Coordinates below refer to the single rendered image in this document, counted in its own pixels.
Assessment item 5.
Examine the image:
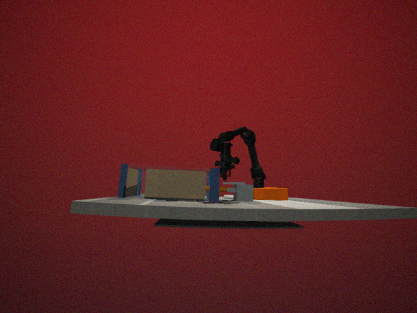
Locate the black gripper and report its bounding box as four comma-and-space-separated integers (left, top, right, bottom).
215, 152, 235, 180

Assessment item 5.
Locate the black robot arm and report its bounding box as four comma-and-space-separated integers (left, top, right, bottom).
210, 127, 266, 188

